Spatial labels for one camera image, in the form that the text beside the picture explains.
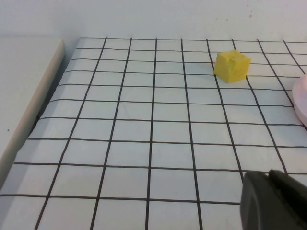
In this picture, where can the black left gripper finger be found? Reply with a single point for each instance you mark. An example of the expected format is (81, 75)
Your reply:
(271, 203)

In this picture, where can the yellow foam cube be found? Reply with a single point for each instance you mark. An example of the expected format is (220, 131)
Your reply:
(231, 65)

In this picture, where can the white black-grid tablecloth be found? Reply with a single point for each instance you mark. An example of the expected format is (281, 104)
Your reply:
(148, 134)

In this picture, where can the pale pink round plate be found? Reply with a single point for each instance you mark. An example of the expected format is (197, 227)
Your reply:
(301, 98)

